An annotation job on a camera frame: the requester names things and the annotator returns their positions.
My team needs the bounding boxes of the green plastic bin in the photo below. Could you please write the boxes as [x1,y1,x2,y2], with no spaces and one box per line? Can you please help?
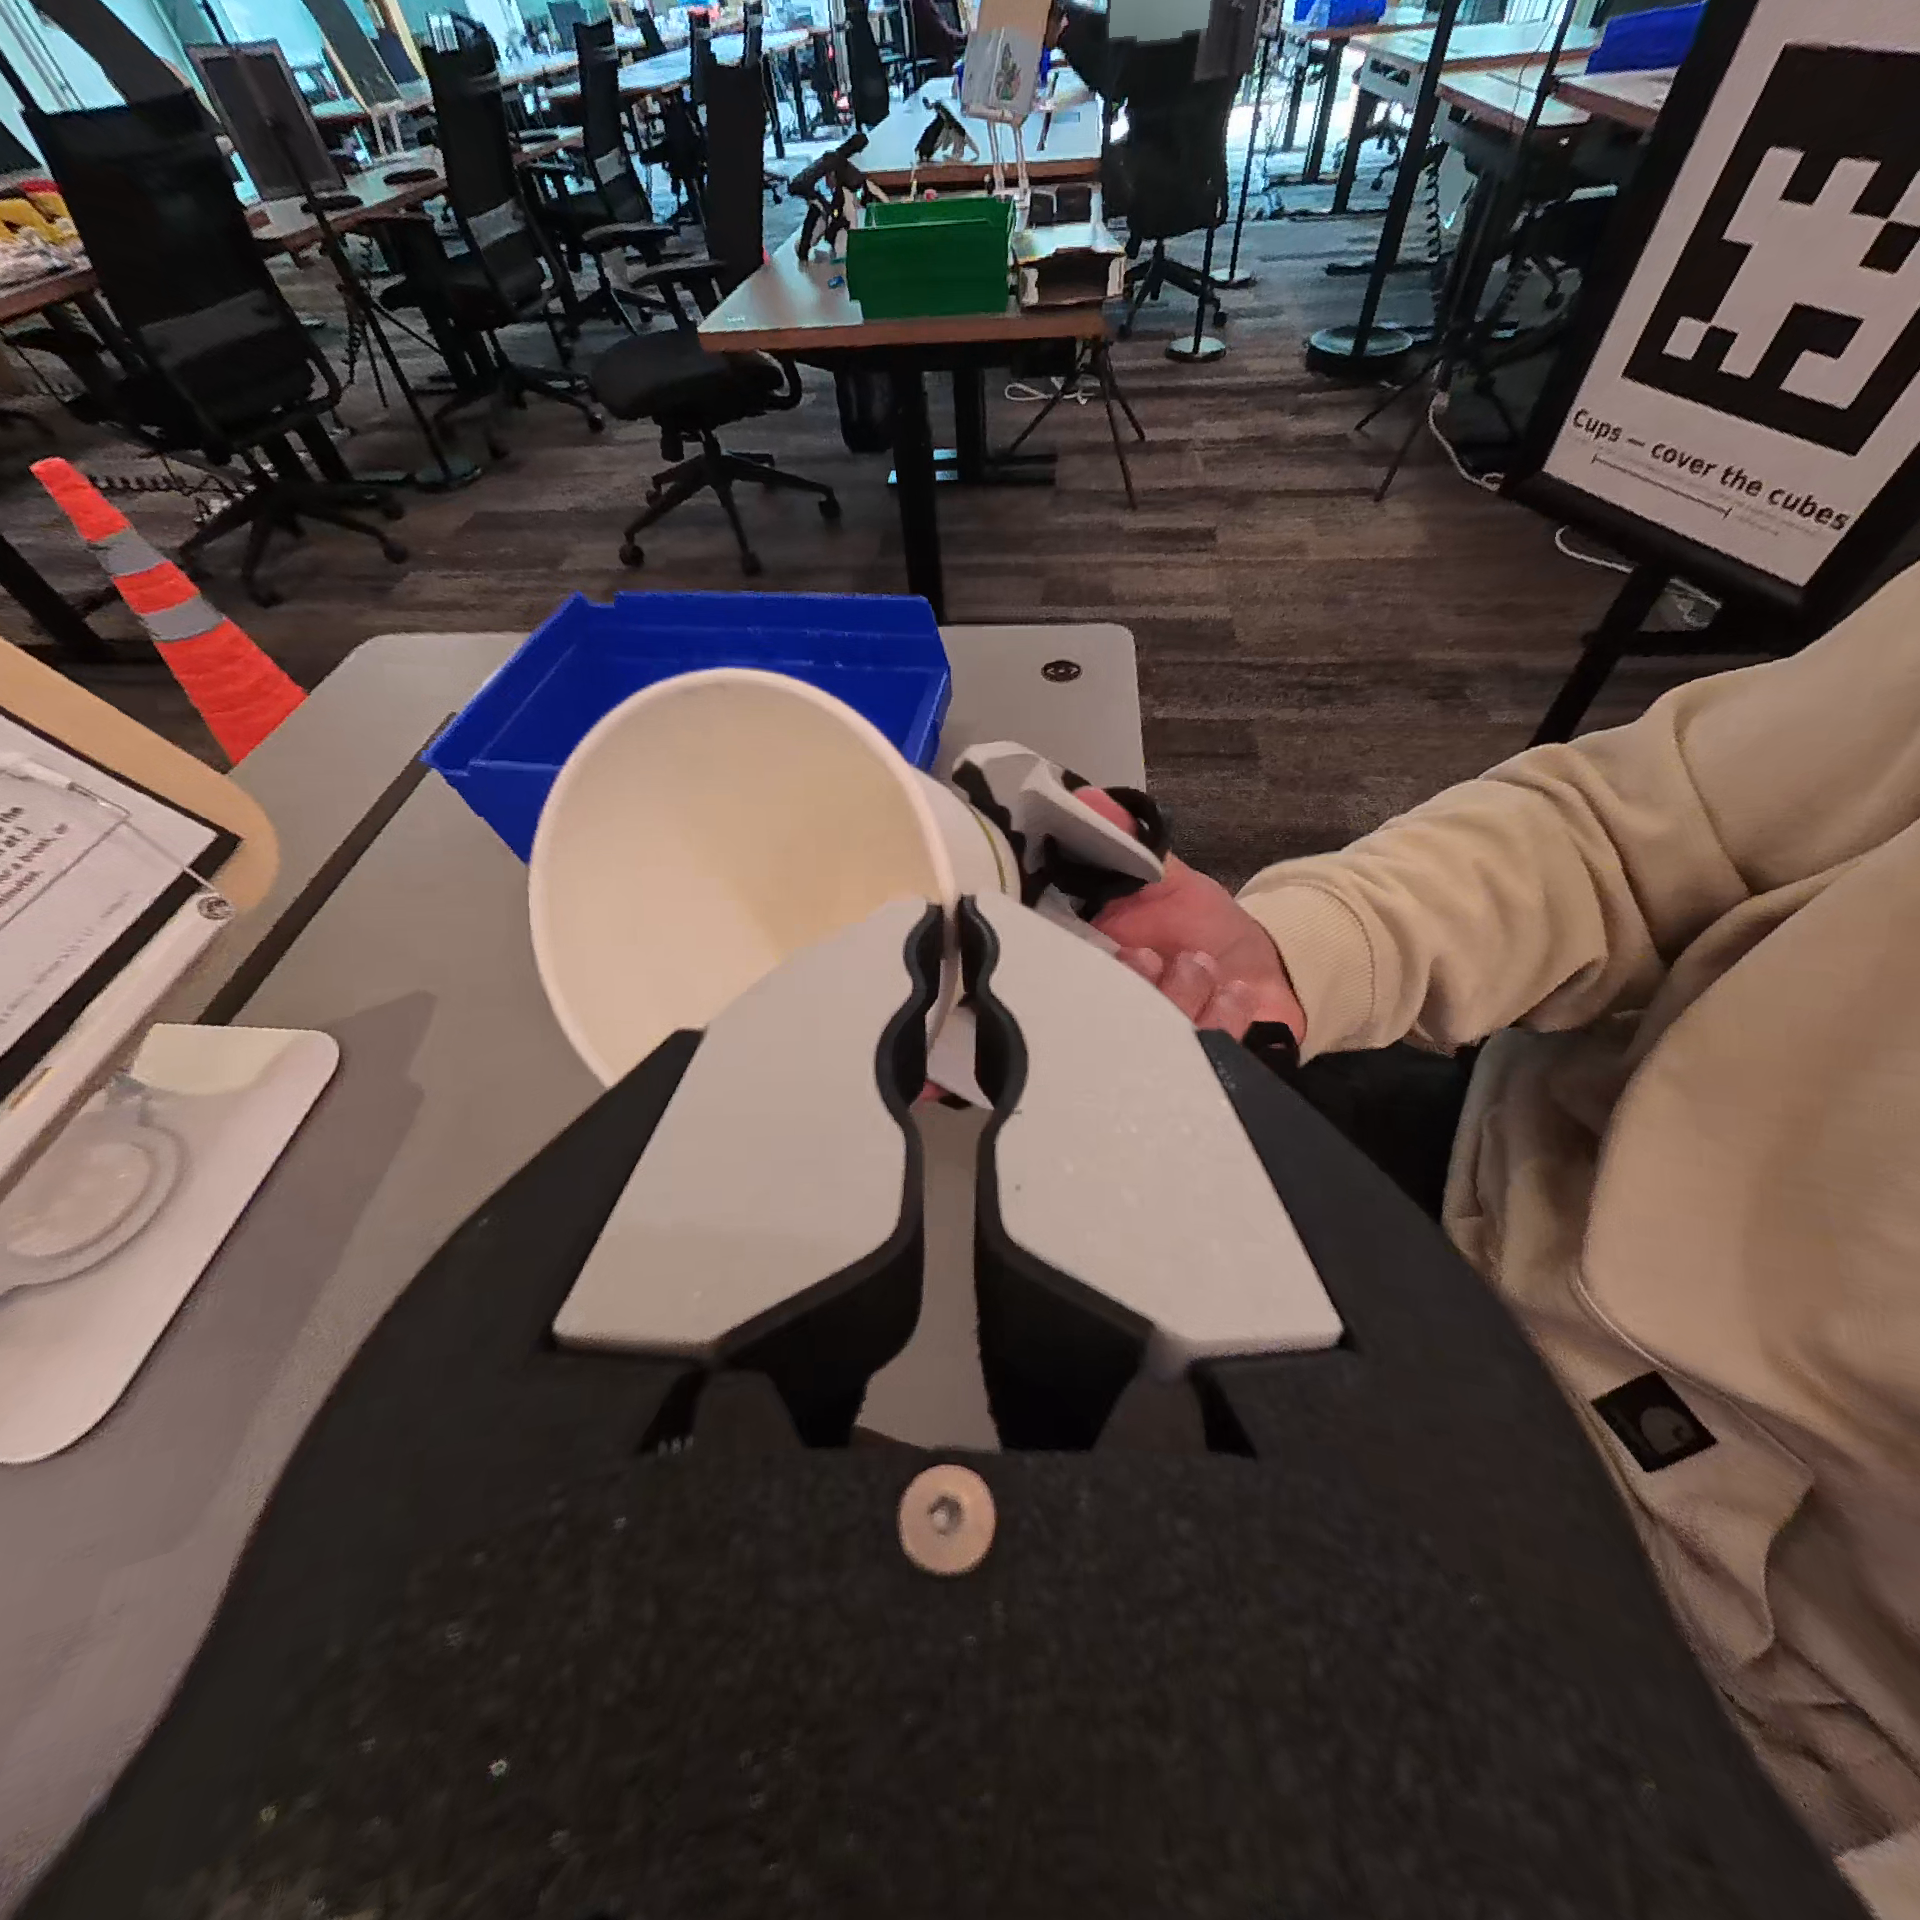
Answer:
[846,198,1024,319]

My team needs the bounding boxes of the wooden desk black legs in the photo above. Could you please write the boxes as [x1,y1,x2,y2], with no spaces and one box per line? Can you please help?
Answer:
[694,221,1129,605]

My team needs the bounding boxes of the black white tag sign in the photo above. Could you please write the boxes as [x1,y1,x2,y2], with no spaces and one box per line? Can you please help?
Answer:
[1497,0,1920,751]

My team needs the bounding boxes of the blue plastic bin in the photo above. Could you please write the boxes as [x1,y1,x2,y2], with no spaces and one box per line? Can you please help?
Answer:
[421,590,956,867]

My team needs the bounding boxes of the person's right forearm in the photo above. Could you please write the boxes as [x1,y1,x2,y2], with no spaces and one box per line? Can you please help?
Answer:
[1236,567,1920,1057]

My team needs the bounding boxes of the person's right hand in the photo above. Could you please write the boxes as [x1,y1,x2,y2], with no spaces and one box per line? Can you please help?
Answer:
[1076,791,1309,1051]

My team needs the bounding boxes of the black office chair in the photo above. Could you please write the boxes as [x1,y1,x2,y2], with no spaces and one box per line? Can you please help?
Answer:
[590,57,846,580]
[402,27,605,442]
[21,87,409,605]
[1107,27,1250,366]

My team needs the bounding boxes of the orange traffic cone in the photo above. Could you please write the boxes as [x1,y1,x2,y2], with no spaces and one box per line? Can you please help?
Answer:
[30,455,310,770]

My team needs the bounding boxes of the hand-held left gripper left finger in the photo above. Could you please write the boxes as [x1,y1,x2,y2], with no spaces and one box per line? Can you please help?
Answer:
[552,897,950,1453]

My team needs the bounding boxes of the person's cream hoodie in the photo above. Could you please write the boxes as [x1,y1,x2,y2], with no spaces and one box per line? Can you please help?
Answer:
[1444,959,1920,1876]

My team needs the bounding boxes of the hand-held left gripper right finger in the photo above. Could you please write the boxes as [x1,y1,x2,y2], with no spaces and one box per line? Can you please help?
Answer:
[954,893,1347,1453]

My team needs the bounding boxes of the white stand base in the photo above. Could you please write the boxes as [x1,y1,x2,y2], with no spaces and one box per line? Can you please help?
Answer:
[0,1023,342,1467]

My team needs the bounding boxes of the printed instruction sheet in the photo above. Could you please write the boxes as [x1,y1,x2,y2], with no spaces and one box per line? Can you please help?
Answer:
[0,705,242,1108]

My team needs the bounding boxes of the white paper cup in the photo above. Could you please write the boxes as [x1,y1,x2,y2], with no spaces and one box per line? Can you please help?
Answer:
[526,668,1040,1090]

